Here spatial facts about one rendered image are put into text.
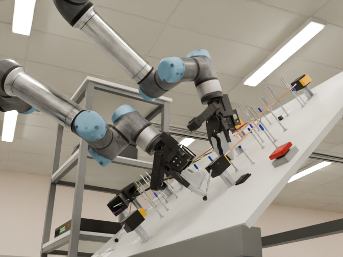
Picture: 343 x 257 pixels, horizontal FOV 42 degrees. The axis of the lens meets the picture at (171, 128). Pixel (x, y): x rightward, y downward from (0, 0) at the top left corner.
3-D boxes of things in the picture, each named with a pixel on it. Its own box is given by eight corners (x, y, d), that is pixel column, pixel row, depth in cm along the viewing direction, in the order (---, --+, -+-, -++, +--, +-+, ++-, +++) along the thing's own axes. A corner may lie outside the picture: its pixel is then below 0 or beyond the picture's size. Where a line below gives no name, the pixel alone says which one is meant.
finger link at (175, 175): (189, 184, 124) (166, 163, 126) (185, 188, 124) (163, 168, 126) (193, 183, 128) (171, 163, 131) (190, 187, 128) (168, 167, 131)
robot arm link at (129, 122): (111, 126, 139) (130, 107, 141) (136, 149, 136) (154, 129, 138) (105, 118, 132) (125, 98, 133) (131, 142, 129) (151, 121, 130)
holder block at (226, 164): (212, 178, 133) (204, 168, 133) (223, 168, 136) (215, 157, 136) (220, 175, 129) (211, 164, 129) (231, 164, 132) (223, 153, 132)
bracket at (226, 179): (225, 188, 134) (215, 175, 134) (229, 183, 135) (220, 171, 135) (234, 185, 130) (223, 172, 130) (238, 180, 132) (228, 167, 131)
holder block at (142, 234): (124, 258, 144) (105, 234, 143) (149, 234, 151) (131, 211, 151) (130, 257, 140) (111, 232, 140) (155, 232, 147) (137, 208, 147)
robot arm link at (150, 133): (131, 144, 130) (142, 144, 138) (143, 154, 129) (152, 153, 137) (147, 124, 129) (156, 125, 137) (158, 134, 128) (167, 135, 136)
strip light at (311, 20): (312, 22, 405) (311, 16, 408) (242, 84, 513) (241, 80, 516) (326, 26, 411) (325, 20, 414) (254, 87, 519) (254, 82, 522)
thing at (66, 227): (72, 230, 205) (74, 216, 208) (52, 241, 234) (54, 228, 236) (137, 237, 220) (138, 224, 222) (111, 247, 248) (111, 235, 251)
